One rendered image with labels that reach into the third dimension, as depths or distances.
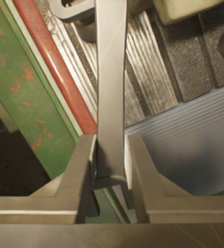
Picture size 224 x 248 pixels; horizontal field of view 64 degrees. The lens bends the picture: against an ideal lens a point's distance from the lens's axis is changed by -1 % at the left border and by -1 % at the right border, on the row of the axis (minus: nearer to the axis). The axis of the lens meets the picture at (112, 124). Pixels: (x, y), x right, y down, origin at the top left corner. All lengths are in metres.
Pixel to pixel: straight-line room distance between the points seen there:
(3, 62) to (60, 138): 0.27
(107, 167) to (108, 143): 0.02
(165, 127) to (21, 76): 0.47
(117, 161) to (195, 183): 0.61
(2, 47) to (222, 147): 0.76
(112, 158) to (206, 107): 0.52
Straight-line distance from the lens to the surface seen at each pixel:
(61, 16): 0.29
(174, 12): 0.33
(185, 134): 0.65
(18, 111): 0.62
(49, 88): 0.53
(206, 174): 0.76
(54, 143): 0.61
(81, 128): 0.55
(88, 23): 0.36
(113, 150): 0.16
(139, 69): 0.51
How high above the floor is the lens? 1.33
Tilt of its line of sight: 72 degrees down
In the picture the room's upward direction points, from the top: 177 degrees clockwise
